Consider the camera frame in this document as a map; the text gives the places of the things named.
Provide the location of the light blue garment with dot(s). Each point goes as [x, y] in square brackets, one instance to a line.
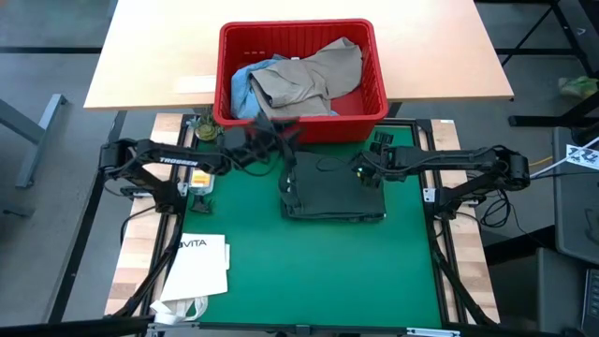
[242, 91]

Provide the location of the white printed sign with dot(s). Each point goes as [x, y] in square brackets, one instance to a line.
[582, 156]

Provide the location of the black metal table legs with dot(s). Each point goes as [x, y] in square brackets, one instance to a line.
[575, 37]

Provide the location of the light wooden table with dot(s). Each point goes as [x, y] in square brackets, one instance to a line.
[154, 56]

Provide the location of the white box with orange label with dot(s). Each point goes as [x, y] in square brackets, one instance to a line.
[202, 181]

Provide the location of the beige garment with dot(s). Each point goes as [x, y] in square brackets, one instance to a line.
[304, 79]

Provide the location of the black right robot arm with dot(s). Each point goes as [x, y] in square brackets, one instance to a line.
[468, 161]

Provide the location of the dark blue denim jeans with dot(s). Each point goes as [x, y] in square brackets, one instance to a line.
[337, 218]

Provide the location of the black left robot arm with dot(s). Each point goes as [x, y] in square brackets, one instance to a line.
[164, 159]

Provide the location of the black metal station frame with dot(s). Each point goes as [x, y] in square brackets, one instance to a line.
[428, 140]

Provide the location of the small potted succulent plant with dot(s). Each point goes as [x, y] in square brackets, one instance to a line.
[206, 130]

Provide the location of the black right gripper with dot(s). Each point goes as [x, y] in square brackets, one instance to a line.
[384, 164]

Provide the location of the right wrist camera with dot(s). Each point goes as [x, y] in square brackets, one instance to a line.
[383, 138]

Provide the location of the grey cabinet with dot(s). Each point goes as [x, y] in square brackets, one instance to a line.
[575, 210]

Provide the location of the red plastic laundry bin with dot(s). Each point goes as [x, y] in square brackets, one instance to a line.
[346, 133]

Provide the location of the small black stand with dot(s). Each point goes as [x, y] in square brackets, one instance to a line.
[202, 206]

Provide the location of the green object on floor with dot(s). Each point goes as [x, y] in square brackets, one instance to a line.
[580, 86]

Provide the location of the grey box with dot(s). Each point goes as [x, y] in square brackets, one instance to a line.
[533, 290]

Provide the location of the grey metal table leg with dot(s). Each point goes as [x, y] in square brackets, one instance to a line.
[39, 136]

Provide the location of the pale paper strip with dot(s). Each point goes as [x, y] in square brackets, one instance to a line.
[195, 84]

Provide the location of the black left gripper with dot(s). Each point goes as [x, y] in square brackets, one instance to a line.
[255, 140]

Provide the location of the green table mat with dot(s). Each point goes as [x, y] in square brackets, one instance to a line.
[304, 281]

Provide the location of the white tote bag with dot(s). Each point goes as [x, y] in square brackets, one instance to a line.
[196, 271]

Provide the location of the dark green shirt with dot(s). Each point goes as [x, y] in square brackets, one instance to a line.
[332, 192]

